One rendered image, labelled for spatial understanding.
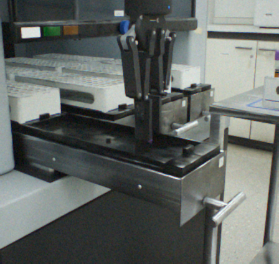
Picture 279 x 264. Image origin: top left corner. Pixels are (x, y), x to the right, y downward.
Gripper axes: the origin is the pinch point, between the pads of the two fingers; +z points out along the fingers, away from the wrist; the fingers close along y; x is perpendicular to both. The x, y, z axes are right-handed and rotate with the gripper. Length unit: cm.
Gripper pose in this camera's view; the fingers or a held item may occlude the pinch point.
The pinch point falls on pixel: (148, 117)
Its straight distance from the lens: 65.4
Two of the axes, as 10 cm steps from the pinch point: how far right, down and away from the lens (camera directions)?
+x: 8.0, 1.7, -5.7
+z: 0.0, 9.6, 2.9
